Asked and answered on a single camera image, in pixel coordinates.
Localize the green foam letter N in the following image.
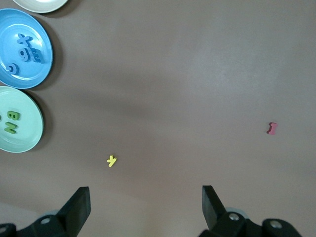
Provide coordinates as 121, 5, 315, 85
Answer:
3, 121, 18, 135

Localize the beige plate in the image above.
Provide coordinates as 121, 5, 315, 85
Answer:
12, 0, 70, 13

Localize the brown table cover sheet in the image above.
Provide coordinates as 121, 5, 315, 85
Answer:
0, 0, 316, 237

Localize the blue foam lowercase g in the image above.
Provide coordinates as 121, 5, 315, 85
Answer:
18, 48, 32, 62

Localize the pale green plate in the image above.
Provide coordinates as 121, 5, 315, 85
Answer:
0, 85, 44, 153

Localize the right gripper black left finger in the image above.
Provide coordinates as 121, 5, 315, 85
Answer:
17, 186, 91, 237

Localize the blue foam bar piece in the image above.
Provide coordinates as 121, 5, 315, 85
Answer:
29, 48, 46, 64

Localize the blue foam capital G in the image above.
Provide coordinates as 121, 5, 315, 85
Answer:
6, 63, 20, 75

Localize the red foam letter I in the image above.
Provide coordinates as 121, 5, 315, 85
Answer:
266, 122, 279, 136

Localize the yellow foam letter K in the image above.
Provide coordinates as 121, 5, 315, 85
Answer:
106, 154, 118, 168

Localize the blue foam plus sign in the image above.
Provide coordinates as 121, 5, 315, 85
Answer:
16, 33, 33, 49

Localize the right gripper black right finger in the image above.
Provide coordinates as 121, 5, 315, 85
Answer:
199, 185, 262, 237

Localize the blue plate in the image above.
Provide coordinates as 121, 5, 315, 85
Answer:
0, 8, 54, 89

